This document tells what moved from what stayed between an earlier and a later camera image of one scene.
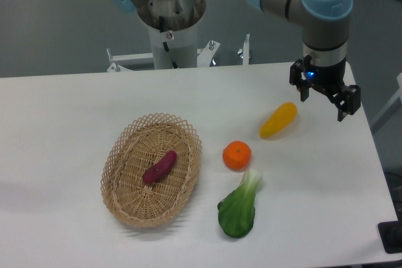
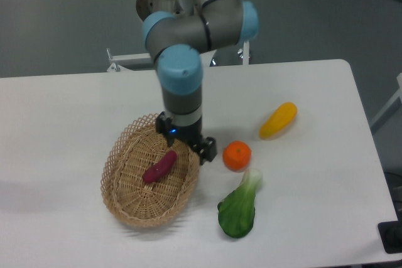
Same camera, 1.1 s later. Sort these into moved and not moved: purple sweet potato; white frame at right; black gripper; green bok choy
Moved: black gripper
Not moved: purple sweet potato; green bok choy; white frame at right
